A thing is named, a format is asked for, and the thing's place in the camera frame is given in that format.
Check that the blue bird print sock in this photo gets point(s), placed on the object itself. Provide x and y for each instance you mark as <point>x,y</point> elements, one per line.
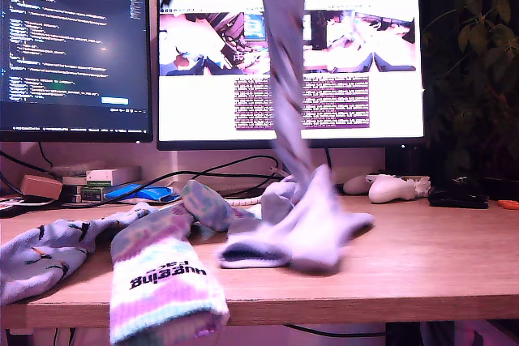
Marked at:
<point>286,78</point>
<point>40,257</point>

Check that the black flat device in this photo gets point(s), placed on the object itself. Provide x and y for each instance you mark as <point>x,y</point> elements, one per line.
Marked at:
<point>458,198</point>

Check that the white box with green label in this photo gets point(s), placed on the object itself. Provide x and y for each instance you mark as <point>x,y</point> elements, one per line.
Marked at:
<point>113,176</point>

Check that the blue plastic pouch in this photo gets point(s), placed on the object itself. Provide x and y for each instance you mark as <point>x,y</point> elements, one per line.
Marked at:
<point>138,192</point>

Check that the white oval device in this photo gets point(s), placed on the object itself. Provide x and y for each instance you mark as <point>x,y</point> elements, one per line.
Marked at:
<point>357,184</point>

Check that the black pad with stickers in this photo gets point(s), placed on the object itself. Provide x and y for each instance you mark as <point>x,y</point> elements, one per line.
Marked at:
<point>8,208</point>

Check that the small orange object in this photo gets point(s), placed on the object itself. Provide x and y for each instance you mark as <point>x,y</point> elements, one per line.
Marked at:
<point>509,204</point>

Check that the monitor with dark code screen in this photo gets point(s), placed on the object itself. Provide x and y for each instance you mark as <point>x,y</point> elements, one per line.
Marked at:
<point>73,58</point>

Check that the small green white box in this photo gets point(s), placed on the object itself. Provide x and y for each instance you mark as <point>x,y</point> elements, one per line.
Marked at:
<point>91,194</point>

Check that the green leafy houseplant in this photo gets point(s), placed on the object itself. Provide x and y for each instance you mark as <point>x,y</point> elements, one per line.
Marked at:
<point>478,78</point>

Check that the white game controller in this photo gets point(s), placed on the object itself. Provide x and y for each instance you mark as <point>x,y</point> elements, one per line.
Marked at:
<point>389,190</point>

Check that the monitor with bright white screen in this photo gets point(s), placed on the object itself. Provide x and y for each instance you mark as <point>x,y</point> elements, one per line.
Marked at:
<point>194,111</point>

